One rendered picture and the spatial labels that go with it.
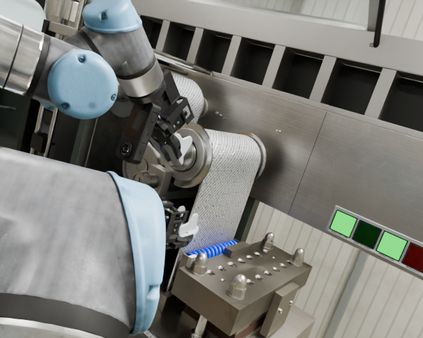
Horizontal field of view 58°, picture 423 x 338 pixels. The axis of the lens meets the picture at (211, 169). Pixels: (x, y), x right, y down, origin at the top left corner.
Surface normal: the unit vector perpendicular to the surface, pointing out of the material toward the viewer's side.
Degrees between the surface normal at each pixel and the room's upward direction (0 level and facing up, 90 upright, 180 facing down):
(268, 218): 90
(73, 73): 90
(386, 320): 90
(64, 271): 42
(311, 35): 90
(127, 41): 103
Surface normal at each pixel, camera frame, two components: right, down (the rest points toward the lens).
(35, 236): 0.10, -0.48
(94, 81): 0.46, 0.33
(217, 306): -0.57, 0.00
